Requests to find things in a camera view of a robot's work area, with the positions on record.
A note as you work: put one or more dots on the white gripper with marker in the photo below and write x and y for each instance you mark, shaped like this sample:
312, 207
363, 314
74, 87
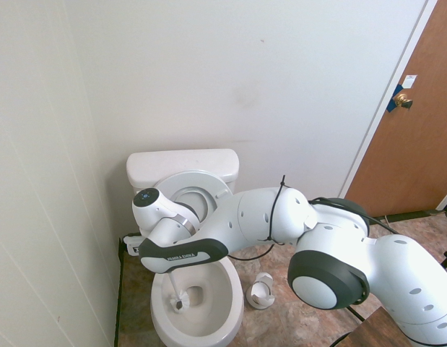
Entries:
131, 244

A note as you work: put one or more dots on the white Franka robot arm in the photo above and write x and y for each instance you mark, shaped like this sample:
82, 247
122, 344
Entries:
335, 249

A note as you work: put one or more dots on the white toilet seat lid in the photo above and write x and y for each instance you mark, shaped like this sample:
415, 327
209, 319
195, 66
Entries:
194, 199

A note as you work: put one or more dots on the white toilet tank lid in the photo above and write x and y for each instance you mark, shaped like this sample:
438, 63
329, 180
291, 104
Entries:
180, 164

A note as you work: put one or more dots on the white ceramic toilet bowl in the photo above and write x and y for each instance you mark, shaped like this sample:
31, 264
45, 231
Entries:
216, 314

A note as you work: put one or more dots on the white toilet brush holder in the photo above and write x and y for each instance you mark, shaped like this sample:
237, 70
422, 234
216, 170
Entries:
259, 292

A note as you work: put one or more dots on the dark wooden table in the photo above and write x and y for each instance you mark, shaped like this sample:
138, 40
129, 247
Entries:
375, 329

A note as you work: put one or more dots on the blue tape strip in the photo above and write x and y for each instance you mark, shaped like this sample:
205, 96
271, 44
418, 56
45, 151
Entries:
393, 105

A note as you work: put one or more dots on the brown wooden door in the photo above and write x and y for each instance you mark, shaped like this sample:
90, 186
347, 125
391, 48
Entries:
418, 137

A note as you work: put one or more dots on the brass door knob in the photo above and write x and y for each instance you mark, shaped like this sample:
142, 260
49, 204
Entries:
402, 99

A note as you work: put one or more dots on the white paper label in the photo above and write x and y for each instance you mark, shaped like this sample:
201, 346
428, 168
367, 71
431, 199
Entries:
409, 81

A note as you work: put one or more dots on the white door frame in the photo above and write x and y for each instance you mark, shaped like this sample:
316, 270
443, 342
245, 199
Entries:
393, 94

